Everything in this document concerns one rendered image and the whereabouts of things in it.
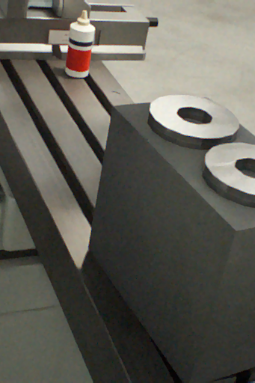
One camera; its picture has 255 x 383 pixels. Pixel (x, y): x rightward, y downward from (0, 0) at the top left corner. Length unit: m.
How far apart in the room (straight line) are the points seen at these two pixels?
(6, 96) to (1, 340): 0.41
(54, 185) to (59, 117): 0.19
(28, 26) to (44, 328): 0.52
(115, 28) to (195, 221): 0.74
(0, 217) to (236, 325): 0.51
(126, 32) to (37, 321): 0.53
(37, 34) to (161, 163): 0.66
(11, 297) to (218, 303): 0.60
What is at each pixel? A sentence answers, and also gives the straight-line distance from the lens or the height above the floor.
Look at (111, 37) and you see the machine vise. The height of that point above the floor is 0.98.
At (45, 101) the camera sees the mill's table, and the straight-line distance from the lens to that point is 1.13.
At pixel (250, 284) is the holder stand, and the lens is 0.64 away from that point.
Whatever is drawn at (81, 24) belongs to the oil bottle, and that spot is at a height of 1.03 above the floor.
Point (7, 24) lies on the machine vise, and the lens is 1.25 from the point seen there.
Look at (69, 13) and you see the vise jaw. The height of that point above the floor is 1.02.
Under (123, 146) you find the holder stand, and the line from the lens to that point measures 0.71.
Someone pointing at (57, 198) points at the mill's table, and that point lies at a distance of 0.90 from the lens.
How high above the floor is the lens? 1.44
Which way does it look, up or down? 32 degrees down
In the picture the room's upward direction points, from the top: 11 degrees clockwise
